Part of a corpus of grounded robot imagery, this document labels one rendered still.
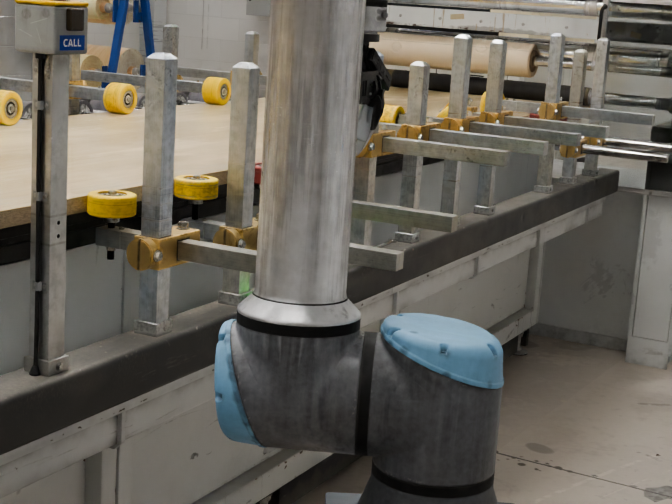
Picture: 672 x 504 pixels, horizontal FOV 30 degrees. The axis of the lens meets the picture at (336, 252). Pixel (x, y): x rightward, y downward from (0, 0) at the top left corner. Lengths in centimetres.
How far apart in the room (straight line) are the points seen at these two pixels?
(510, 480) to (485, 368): 199
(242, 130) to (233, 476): 97
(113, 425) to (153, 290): 22
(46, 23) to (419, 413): 71
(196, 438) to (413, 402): 128
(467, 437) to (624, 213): 329
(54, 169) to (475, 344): 64
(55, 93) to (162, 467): 107
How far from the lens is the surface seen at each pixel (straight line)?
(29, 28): 174
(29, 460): 188
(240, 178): 218
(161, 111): 196
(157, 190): 197
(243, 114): 217
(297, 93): 143
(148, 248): 196
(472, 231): 318
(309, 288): 146
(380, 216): 239
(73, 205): 209
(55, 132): 176
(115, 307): 230
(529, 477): 349
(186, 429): 265
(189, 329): 207
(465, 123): 308
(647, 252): 459
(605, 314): 480
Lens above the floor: 126
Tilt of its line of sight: 12 degrees down
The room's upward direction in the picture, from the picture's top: 4 degrees clockwise
